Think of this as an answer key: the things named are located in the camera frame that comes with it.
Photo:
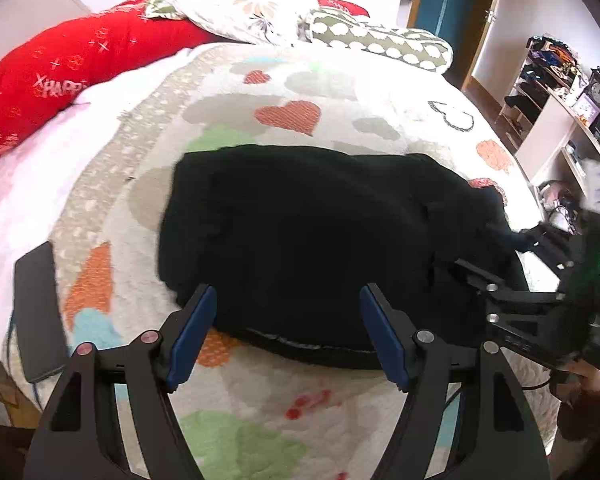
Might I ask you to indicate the black pants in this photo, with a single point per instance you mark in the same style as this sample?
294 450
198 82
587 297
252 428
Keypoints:
305 235

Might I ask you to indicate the small red pillow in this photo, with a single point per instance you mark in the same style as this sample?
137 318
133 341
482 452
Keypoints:
342 6

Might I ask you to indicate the white desk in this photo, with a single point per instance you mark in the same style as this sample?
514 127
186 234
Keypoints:
555 130

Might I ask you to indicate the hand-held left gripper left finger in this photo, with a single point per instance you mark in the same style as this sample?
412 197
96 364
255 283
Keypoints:
195 331

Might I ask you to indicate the white curved headboard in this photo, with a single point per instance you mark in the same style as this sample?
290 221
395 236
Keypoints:
25 15

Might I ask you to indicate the white floral pillow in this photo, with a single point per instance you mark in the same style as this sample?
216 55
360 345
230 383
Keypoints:
240 5

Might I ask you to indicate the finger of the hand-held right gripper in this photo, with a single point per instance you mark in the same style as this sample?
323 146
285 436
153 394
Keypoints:
547 246
505 285

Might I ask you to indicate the black smartphone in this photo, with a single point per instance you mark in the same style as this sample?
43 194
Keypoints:
37 310

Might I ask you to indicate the wooden door frame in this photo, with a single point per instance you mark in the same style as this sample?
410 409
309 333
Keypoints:
487 20

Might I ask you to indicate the long red embroidered pillow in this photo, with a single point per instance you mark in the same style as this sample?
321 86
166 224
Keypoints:
55 55

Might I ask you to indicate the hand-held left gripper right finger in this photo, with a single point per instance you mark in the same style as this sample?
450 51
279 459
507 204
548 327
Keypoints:
383 341

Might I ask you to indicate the patchwork heart quilt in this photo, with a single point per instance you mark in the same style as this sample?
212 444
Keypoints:
300 115

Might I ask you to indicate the open shelf with clothes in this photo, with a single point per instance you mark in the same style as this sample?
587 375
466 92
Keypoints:
535 80

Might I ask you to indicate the white fleece blanket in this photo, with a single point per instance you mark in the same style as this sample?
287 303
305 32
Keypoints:
15 200

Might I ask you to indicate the green pillow with white shells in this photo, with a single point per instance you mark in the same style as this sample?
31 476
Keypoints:
380 40

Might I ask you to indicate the black mantel clock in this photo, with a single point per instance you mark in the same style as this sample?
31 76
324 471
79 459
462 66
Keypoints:
599 91

